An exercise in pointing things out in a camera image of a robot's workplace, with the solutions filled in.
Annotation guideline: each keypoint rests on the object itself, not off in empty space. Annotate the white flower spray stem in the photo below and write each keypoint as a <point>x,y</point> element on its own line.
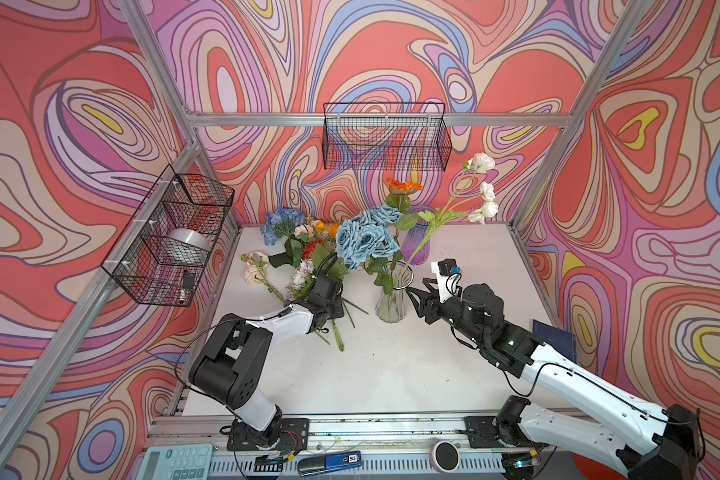
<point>474,199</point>

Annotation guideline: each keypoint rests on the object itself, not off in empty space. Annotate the clear ribbed glass vase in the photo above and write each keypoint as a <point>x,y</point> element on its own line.
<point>393,300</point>

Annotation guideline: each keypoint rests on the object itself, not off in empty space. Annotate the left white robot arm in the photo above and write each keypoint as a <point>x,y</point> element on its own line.
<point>230,364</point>

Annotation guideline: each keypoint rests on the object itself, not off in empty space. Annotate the red cup with markers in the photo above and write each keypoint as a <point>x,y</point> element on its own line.
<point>593,470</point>

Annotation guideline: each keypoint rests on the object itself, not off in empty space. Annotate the black wire basket left wall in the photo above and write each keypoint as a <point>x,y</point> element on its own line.
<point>177,225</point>

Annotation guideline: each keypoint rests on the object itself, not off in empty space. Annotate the pink and white flower bunch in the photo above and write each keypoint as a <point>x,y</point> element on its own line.
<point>308,271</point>

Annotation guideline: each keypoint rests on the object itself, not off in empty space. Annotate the orange gerbera flower stem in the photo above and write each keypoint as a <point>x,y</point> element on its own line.
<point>398,202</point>

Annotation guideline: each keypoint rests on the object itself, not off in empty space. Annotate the black wire basket back wall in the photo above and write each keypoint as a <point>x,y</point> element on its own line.
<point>385,136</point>

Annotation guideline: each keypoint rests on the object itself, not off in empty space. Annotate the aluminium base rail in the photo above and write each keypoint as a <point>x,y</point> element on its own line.
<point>374,433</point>

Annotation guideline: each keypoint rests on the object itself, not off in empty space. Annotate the dusty blue rose bunch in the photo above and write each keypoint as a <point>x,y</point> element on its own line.
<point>365,242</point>

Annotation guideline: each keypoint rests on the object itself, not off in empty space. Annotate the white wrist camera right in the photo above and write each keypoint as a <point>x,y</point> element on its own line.
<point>447,274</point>

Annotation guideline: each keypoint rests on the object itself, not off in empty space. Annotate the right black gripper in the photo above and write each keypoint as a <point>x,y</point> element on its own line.
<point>427,302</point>

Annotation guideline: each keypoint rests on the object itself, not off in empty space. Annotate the blue black handheld device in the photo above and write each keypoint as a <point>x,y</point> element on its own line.
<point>329,463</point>

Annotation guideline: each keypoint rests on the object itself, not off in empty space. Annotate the dark blue book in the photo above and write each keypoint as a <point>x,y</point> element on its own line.
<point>563,341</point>

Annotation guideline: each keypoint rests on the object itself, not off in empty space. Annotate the blue hydrangea flower stem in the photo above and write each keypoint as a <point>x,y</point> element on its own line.
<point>282,224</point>

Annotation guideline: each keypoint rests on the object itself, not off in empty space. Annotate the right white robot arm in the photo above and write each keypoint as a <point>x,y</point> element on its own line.
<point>634,437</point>

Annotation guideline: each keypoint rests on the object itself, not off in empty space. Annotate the purple glass vase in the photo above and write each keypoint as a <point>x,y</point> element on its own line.
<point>415,236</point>

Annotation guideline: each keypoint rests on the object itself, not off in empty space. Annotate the black wire basket wall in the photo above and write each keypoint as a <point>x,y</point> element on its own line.
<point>177,225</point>
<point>385,136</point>

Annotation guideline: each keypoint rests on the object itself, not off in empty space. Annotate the light blue calculator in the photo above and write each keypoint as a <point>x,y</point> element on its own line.
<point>178,462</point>

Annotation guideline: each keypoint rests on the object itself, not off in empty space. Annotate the round pink black speaker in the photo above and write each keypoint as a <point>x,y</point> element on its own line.
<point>444,457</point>

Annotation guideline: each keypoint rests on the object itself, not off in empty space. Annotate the silver tape roll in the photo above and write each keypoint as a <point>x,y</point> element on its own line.
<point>187,247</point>

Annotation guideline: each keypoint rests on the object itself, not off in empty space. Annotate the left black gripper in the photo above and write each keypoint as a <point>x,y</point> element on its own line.
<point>339,311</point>

